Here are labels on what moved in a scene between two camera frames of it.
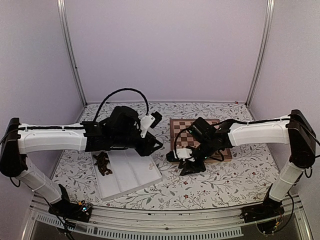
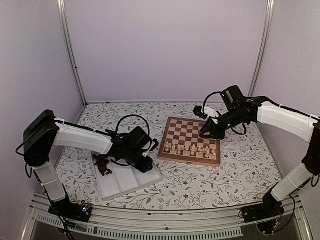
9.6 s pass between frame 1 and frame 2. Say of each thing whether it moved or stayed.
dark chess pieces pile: stayed
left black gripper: moved
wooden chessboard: moved
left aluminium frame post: stayed
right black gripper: moved
